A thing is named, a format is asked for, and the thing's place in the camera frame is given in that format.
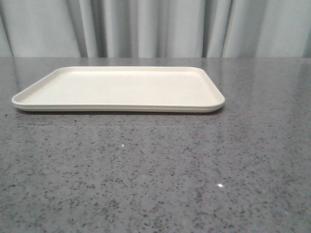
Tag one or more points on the cream rectangular plastic tray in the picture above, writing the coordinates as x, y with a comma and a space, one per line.
133, 89

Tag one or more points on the grey pleated curtain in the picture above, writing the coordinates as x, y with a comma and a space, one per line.
155, 28

